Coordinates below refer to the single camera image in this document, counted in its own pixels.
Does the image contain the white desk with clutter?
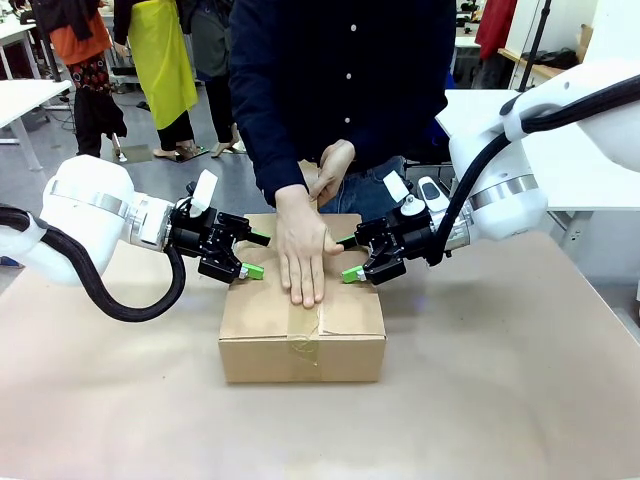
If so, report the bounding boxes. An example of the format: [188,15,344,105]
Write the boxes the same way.
[0,19,51,81]

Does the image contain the person's left hand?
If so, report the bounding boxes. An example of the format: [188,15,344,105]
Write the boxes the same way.
[309,138,357,209]

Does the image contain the person's left forearm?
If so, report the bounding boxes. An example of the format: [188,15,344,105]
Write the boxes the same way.
[349,94,449,174]

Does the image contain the brown tape strip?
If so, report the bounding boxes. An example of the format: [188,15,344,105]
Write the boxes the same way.
[287,294,326,369]

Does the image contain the person's blue jeans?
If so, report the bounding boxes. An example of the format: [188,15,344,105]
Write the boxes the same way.
[332,155,409,221]

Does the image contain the black tripod pole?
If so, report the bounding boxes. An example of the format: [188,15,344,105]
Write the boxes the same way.
[517,0,554,94]

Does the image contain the wooden desk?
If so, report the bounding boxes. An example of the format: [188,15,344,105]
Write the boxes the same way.
[497,47,566,81]

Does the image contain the red hanging garment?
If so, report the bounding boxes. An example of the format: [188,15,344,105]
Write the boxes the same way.
[474,0,519,47]

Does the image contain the person's right hand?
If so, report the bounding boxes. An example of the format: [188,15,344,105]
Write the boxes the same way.
[273,184,346,309]

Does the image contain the brown cardboard box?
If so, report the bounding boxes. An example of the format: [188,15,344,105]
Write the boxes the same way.
[218,213,388,385]

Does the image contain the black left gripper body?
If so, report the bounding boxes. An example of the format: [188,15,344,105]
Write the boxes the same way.
[167,209,251,284]

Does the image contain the person's navy shirt torso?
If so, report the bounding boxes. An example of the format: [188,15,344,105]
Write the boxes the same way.
[228,0,457,209]

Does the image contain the bystander in grey top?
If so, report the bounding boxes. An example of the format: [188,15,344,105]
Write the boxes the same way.
[189,0,246,159]

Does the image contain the small white table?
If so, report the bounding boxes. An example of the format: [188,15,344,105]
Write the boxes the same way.
[0,78,74,174]

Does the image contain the bystander in orange top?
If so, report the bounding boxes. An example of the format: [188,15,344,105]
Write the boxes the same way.
[29,0,129,157]

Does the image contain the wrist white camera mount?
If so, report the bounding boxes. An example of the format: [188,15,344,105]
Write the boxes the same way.
[382,172,426,219]
[192,169,219,216]

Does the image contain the person's right forearm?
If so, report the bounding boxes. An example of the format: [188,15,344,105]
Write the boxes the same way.
[249,119,309,206]

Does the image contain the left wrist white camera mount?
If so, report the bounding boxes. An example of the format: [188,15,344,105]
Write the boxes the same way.
[192,169,219,216]

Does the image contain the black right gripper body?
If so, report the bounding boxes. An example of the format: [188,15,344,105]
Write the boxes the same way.
[353,207,436,286]

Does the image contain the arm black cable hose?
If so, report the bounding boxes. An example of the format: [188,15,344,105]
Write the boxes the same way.
[0,204,187,323]
[427,74,640,266]

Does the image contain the bystander in yellow apron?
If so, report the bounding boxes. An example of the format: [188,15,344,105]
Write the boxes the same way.
[113,0,201,161]

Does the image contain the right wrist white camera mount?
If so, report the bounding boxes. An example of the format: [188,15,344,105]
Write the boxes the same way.
[382,172,426,219]

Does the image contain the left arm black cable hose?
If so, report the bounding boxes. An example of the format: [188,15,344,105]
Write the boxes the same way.
[0,204,187,323]

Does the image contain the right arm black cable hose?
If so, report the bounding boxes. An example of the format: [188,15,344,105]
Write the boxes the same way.
[427,74,640,266]

